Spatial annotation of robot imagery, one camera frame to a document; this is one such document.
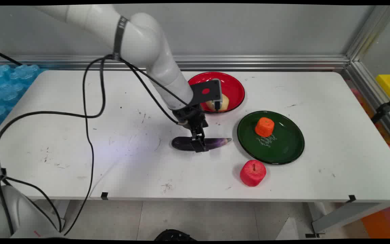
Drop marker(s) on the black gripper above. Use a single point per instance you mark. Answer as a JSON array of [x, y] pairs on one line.
[[192, 118]]

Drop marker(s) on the orange toy carrot piece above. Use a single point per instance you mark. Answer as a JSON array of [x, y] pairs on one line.
[[264, 126]]

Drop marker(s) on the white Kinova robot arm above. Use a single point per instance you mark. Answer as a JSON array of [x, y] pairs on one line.
[[147, 44]]

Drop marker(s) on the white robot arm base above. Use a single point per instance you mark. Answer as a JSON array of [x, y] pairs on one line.
[[15, 213]]

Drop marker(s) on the purple toy eggplant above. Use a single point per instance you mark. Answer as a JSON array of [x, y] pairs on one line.
[[215, 142]]

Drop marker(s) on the beige toy potato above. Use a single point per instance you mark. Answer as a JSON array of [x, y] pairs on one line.
[[224, 102]]

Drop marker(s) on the red toy apple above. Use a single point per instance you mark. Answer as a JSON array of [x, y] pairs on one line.
[[253, 173]]

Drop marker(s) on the red round bowl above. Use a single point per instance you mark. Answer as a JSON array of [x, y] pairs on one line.
[[232, 88]]

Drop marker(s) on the green round plate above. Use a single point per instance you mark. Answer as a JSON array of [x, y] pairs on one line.
[[276, 142]]

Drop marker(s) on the black round object on floor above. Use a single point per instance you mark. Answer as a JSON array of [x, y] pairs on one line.
[[174, 235]]

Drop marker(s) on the small black tape piece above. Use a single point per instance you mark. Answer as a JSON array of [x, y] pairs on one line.
[[351, 198], [104, 195]]

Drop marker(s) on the grey table leg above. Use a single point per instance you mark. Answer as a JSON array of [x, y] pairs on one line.
[[344, 217]]

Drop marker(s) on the blue bubble wrap sheet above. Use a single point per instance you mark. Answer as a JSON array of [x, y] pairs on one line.
[[5, 91]]

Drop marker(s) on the orange box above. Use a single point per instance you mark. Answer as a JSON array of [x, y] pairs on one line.
[[384, 222]]

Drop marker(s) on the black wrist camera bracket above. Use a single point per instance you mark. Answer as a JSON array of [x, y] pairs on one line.
[[207, 90]]

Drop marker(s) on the horizontal aluminium frame rail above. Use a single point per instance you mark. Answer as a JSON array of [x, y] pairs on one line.
[[249, 62]]

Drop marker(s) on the aluminium frame side rail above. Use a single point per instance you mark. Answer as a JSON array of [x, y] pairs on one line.
[[374, 101]]

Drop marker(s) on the aluminium frame corner post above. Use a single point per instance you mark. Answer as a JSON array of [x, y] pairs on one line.
[[371, 34]]

